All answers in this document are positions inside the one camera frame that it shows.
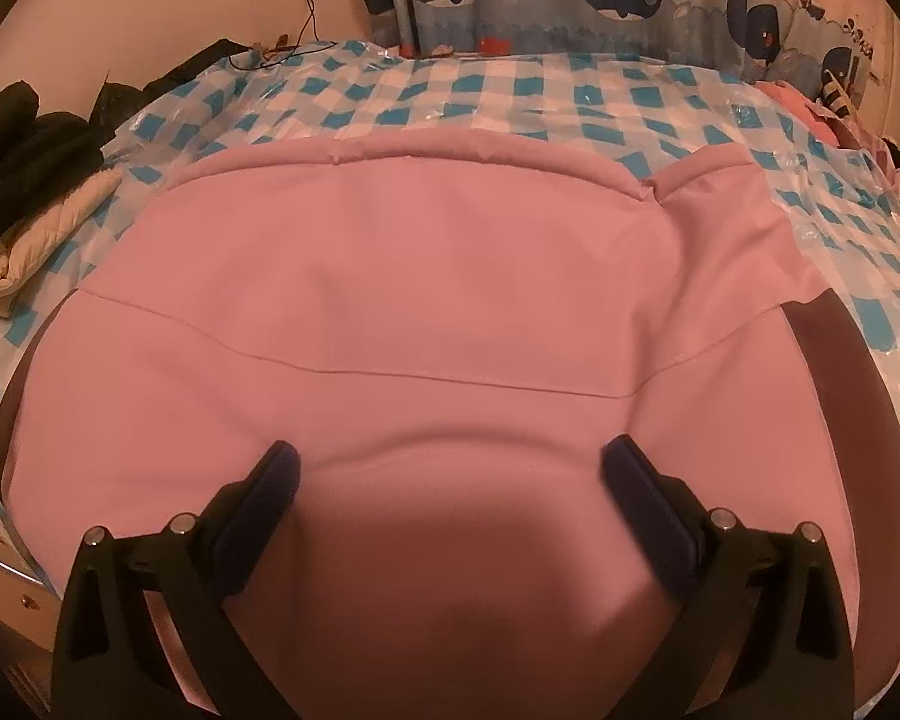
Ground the whale pattern curtain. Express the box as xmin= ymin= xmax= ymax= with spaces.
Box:
xmin=364 ymin=0 xmax=893 ymax=98

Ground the black padded coat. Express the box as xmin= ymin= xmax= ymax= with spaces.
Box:
xmin=0 ymin=39 xmax=245 ymax=238

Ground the blue white checkered bed cover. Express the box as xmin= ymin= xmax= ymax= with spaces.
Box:
xmin=0 ymin=35 xmax=900 ymax=717

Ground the cream quilted coat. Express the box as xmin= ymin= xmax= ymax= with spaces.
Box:
xmin=0 ymin=167 xmax=121 ymax=319

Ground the pile of clothes at right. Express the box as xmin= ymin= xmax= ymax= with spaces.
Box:
xmin=756 ymin=70 xmax=900 ymax=203

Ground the black charger cable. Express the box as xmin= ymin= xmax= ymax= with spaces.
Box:
xmin=227 ymin=0 xmax=332 ymax=70

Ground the pink and brown jacket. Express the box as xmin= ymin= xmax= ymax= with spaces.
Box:
xmin=0 ymin=127 xmax=900 ymax=720

